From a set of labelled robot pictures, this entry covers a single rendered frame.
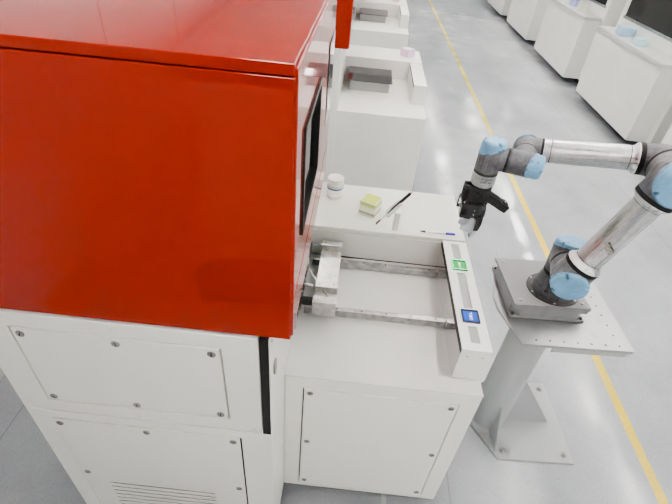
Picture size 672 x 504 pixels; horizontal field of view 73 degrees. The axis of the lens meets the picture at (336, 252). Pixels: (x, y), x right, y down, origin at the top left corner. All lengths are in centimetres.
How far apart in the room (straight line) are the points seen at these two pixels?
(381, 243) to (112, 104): 127
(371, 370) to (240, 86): 104
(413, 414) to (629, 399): 164
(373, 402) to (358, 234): 66
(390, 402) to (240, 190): 97
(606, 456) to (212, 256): 222
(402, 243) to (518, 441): 118
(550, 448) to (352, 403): 126
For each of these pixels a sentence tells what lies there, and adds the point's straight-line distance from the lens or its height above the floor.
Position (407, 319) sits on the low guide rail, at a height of 84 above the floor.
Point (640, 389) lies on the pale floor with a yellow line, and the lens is 309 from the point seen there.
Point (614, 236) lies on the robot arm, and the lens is 159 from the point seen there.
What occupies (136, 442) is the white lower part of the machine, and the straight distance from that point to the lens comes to 157.
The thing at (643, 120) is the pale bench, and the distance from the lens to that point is 606.
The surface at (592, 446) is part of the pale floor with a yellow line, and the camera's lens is 269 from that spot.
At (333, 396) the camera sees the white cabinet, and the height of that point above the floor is 73.
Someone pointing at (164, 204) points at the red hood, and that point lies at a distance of 86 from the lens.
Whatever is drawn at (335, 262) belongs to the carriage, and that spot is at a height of 88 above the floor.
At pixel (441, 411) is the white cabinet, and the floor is 72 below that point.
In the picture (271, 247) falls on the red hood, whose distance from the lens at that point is 85.
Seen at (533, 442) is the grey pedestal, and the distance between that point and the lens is 254.
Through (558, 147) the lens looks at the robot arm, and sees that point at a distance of 160.
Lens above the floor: 201
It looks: 39 degrees down
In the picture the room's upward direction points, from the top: 5 degrees clockwise
